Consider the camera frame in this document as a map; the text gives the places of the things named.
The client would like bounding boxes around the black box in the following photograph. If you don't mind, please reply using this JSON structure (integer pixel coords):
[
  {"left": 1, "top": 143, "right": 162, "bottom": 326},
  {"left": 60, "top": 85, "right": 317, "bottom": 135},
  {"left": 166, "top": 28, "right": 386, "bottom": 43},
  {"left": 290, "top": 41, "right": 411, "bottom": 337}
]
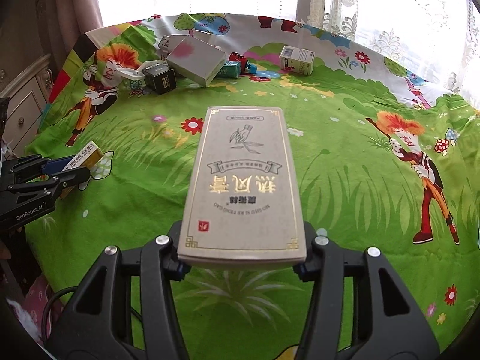
[{"left": 143, "top": 63, "right": 177, "bottom": 95}]

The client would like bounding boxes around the red and blue toy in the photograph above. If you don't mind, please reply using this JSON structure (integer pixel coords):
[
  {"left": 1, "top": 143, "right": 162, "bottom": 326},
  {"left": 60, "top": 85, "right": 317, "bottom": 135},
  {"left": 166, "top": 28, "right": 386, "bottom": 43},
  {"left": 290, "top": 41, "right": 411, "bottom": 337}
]
[{"left": 228, "top": 51, "right": 259, "bottom": 76}]

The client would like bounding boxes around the white plastic container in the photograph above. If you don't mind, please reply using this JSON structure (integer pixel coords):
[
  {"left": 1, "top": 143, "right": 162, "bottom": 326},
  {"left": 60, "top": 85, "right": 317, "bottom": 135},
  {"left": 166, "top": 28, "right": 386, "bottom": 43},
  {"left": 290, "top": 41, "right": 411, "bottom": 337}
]
[{"left": 115, "top": 60, "right": 166, "bottom": 80}]

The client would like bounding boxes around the black cable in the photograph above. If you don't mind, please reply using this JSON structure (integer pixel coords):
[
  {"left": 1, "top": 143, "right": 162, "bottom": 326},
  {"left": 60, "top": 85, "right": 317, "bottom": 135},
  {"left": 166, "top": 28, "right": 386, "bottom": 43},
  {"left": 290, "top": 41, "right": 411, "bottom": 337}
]
[{"left": 40, "top": 287, "right": 79, "bottom": 346}]

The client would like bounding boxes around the small white box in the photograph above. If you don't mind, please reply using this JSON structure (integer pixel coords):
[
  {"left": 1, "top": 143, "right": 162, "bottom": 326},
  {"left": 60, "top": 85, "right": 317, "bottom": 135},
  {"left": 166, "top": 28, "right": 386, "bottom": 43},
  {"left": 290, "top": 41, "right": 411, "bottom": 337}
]
[{"left": 157, "top": 34, "right": 193, "bottom": 55}]

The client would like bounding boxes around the brown curtain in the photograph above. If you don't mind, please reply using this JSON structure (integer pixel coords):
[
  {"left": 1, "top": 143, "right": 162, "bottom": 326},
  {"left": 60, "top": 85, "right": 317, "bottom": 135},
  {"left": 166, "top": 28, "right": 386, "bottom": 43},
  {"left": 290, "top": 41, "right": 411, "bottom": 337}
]
[{"left": 0, "top": 0, "right": 104, "bottom": 96}]

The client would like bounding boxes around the white and green medicine box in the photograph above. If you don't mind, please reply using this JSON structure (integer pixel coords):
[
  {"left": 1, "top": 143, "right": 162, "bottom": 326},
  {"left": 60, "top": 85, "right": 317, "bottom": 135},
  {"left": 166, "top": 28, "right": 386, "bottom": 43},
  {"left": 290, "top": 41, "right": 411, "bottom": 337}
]
[{"left": 279, "top": 45, "right": 315, "bottom": 75}]

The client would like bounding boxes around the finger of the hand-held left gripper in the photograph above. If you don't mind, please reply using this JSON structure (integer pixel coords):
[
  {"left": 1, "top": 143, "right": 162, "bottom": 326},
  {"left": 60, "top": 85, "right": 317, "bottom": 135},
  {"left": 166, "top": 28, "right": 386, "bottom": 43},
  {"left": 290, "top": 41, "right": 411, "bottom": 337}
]
[
  {"left": 35, "top": 155, "right": 76, "bottom": 176},
  {"left": 11, "top": 167, "right": 92, "bottom": 204}
]

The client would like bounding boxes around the teal box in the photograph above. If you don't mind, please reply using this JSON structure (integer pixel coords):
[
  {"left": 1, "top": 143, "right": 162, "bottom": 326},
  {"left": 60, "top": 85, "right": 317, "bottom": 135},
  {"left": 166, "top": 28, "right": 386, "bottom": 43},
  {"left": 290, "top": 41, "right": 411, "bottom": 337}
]
[{"left": 220, "top": 61, "right": 241, "bottom": 79}]

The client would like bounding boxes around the cartoon printed cloth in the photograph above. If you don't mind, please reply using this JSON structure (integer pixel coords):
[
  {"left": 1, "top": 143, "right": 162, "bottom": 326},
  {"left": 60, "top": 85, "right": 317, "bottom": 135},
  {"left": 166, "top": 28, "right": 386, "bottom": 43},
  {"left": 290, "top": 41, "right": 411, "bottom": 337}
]
[{"left": 24, "top": 13, "right": 480, "bottom": 360}]

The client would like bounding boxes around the yellow and white box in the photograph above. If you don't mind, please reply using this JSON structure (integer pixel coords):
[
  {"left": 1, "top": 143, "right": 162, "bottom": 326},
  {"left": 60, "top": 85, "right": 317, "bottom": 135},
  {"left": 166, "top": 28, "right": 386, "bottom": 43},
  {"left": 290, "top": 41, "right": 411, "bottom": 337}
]
[{"left": 59, "top": 140, "right": 104, "bottom": 199}]

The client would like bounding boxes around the pink floral cloth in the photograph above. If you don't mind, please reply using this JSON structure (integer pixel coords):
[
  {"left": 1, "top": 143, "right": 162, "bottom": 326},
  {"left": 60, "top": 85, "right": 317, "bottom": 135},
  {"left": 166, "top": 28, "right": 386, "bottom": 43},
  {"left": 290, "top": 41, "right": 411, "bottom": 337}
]
[{"left": 7, "top": 273, "right": 65, "bottom": 349}]

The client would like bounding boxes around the large beige gold-print box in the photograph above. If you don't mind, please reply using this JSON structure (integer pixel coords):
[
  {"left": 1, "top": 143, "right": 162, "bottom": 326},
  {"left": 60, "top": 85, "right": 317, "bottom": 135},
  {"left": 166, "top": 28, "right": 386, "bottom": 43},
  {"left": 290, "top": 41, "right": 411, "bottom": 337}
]
[{"left": 177, "top": 106, "right": 307, "bottom": 269}]

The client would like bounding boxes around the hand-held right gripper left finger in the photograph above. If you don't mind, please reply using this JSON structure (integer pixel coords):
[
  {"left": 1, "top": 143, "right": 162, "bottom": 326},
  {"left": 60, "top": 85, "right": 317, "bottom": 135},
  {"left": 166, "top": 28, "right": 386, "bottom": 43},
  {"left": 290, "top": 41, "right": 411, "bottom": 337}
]
[{"left": 45, "top": 221, "right": 192, "bottom": 360}]

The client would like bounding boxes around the large grey box pink spot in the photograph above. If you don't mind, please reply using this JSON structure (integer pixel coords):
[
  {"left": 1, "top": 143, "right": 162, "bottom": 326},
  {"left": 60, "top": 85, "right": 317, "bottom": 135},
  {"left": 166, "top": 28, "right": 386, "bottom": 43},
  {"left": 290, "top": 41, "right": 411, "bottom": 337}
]
[{"left": 166, "top": 35, "right": 227, "bottom": 87}]

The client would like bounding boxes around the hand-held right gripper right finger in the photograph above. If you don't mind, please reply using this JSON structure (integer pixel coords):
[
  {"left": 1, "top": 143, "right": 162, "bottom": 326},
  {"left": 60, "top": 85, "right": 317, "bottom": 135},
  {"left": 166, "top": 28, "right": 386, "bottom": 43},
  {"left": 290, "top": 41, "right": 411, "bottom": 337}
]
[{"left": 294, "top": 222, "right": 439, "bottom": 360}]

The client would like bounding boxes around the white lace curtain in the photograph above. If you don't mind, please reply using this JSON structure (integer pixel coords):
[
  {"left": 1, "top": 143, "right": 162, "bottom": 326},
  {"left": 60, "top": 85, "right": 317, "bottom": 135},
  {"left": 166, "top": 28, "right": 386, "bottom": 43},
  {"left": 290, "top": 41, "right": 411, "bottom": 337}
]
[{"left": 95, "top": 0, "right": 480, "bottom": 100}]

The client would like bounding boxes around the cream carved cabinet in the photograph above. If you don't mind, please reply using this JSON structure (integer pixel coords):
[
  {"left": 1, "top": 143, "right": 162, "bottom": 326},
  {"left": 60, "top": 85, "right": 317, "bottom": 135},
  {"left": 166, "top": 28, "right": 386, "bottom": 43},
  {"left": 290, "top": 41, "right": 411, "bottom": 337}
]
[{"left": 0, "top": 53, "right": 53, "bottom": 158}]

